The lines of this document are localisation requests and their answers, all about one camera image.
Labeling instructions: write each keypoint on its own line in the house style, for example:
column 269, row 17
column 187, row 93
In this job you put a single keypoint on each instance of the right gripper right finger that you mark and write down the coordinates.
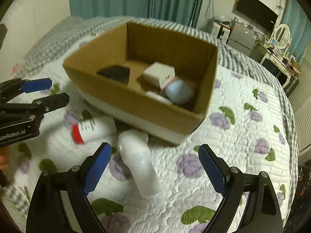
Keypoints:
column 261, row 213

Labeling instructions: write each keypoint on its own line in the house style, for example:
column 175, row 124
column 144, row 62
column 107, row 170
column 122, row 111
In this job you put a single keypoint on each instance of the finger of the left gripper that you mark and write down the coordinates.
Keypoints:
column 15, row 87
column 38, row 106

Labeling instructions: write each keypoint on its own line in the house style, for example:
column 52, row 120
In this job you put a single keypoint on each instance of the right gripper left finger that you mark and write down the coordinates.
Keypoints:
column 47, row 211

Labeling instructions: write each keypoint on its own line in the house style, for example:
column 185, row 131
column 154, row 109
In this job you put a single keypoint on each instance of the white bottle red cap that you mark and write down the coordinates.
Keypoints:
column 92, row 129

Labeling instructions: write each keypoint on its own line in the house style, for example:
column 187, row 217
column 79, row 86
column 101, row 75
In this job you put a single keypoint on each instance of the black power adapter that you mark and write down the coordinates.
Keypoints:
column 116, row 72

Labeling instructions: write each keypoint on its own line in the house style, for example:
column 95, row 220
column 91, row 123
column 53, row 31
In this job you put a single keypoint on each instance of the white charger cube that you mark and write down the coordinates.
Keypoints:
column 159, row 74
column 158, row 97

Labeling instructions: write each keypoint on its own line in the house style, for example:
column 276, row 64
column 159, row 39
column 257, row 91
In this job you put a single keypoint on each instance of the light blue round object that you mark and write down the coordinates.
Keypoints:
column 179, row 92

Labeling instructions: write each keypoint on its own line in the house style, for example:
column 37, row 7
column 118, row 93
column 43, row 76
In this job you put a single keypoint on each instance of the operator hand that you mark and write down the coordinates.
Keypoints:
column 5, row 157

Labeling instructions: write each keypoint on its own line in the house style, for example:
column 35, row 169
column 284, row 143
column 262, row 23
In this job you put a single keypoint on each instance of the grey checkered bed sheet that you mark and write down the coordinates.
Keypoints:
column 62, row 36

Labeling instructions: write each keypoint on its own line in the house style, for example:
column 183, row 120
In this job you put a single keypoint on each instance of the floral quilted white bedspread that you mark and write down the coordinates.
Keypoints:
column 244, row 126

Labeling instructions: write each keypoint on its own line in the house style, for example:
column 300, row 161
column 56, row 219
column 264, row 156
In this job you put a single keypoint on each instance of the brown cardboard box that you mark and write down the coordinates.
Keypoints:
column 136, row 46

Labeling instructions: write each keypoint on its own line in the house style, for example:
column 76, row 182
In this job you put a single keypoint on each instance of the white louvered wardrobe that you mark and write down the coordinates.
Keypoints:
column 300, row 101

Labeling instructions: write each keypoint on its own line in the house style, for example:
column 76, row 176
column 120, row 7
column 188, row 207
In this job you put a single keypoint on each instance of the white dressing table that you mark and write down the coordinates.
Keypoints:
column 288, row 80

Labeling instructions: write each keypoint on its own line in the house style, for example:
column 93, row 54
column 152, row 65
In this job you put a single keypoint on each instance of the grey mini fridge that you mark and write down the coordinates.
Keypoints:
column 242, row 39

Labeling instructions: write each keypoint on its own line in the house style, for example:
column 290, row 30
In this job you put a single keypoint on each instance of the white oval vanity mirror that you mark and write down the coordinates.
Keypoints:
column 283, row 36

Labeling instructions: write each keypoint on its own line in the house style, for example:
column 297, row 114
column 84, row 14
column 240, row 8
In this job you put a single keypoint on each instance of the white black suitcase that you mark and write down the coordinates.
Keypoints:
column 220, row 31

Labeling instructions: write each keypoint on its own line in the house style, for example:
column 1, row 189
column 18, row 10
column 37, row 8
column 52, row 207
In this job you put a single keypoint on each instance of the teal curtain right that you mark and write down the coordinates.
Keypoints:
column 299, row 26

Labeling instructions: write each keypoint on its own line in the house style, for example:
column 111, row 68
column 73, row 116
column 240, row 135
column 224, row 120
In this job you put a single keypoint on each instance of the black wall television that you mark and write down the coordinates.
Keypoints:
column 258, row 12

